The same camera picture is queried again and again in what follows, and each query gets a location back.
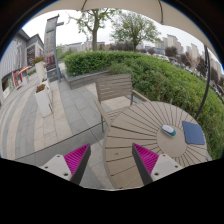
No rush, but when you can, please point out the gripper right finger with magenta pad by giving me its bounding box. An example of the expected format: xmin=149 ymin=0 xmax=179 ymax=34
xmin=132 ymin=143 xmax=182 ymax=185

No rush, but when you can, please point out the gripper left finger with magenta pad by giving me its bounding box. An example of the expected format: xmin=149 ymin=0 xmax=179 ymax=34
xmin=42 ymin=144 xmax=91 ymax=185

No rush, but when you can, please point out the white and teal computer mouse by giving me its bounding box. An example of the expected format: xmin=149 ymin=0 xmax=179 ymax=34
xmin=161 ymin=125 xmax=176 ymax=137

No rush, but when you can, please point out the blue mouse pad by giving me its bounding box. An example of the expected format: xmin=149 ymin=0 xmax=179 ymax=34
xmin=182 ymin=121 xmax=205 ymax=145

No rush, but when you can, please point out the round slatted wooden table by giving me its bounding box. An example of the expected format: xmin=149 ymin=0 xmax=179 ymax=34
xmin=103 ymin=101 xmax=207 ymax=189

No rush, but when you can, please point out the near white flower planter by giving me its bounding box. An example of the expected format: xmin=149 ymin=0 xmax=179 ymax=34
xmin=35 ymin=84 xmax=53 ymax=118

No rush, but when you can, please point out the white flower planter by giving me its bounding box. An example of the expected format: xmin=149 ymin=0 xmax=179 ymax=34
xmin=35 ymin=84 xmax=53 ymax=118
xmin=32 ymin=56 xmax=45 ymax=81

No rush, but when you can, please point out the wooden slatted chair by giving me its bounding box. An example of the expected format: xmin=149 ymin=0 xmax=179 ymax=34
xmin=95 ymin=74 xmax=148 ymax=125

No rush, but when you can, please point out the green hedge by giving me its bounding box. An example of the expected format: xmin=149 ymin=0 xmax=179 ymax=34
xmin=63 ymin=51 xmax=224 ymax=159

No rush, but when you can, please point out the far white flower planter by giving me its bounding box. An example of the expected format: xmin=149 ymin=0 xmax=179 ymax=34
xmin=32 ymin=56 xmax=45 ymax=81

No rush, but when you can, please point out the grey storefront building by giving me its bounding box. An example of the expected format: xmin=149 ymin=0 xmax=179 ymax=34
xmin=0 ymin=29 xmax=44 ymax=102

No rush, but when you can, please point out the dark umbrella pole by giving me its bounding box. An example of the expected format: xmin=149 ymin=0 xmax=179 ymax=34
xmin=194 ymin=44 xmax=212 ymax=121

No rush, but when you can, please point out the right tree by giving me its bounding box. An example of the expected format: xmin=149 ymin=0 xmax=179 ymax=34
xmin=111 ymin=12 xmax=160 ymax=51

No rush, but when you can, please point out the tree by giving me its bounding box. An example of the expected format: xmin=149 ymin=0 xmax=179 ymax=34
xmin=111 ymin=12 xmax=160 ymax=51
xmin=68 ymin=8 xmax=117 ymax=51

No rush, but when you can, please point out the tall grey sign pylon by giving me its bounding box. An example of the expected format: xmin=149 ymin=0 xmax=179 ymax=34
xmin=44 ymin=16 xmax=63 ymax=82

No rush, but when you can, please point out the left tree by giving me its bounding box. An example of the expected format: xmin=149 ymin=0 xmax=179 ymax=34
xmin=68 ymin=8 xmax=117 ymax=51

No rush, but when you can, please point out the beige patio umbrella canopy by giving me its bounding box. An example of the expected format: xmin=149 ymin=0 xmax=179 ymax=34
xmin=29 ymin=0 xmax=216 ymax=57

